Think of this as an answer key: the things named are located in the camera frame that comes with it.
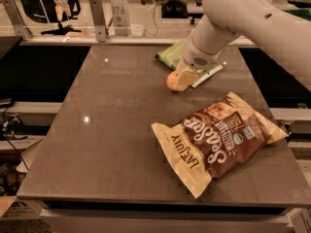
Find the cardboard box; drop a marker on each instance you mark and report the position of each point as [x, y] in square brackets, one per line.
[12, 208]

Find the orange fruit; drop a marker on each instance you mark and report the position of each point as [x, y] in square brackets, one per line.
[171, 80]

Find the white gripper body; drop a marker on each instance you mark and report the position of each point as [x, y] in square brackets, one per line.
[198, 56]

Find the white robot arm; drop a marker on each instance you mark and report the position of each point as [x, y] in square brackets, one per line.
[283, 37]

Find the green plastic bin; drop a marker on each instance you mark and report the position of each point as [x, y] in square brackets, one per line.
[304, 13]

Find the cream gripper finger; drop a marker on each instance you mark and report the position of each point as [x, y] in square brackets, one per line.
[183, 76]

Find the left metal bracket post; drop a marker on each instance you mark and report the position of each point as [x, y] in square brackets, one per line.
[16, 19]

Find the white numbered pillar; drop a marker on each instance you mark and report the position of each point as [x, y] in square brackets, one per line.
[121, 19]

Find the green jalapeno chip bag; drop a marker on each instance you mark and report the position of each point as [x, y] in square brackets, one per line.
[171, 58]

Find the brown Late July chip bag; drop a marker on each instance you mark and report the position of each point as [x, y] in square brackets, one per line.
[214, 140]

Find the middle metal bracket post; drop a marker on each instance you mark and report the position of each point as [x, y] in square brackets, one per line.
[99, 22]

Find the metal bracket post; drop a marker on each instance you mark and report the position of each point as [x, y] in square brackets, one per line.
[99, 22]
[16, 19]

